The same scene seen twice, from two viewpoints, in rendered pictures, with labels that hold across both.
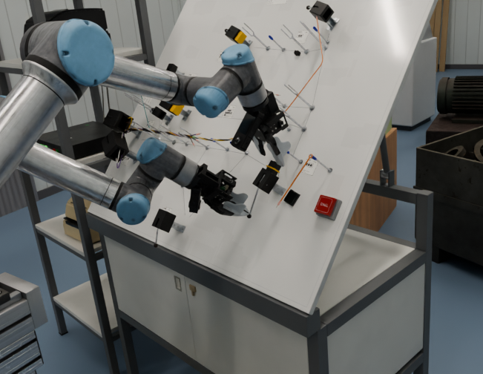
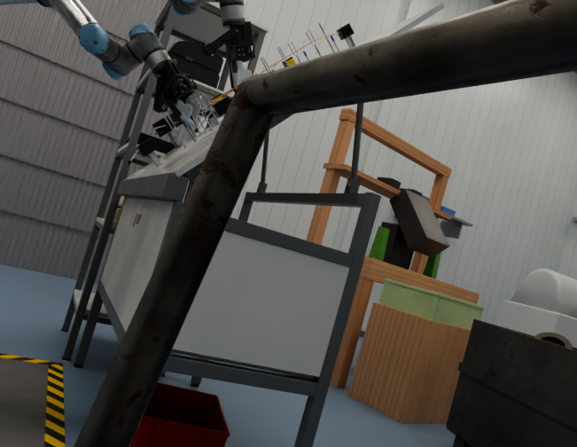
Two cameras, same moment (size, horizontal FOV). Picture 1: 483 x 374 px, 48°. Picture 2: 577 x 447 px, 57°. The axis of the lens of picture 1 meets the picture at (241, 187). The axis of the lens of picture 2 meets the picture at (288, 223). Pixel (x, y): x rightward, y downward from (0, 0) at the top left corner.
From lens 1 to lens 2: 1.27 m
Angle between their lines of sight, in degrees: 29
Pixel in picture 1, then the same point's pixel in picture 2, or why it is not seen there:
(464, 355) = not seen: outside the picture
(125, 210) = (85, 31)
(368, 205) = (412, 377)
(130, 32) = (297, 207)
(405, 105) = not seen: hidden behind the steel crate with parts
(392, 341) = (274, 318)
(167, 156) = (148, 37)
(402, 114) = not seen: hidden behind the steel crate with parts
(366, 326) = (242, 262)
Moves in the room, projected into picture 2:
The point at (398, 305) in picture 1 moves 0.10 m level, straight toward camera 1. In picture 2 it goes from (296, 282) to (277, 278)
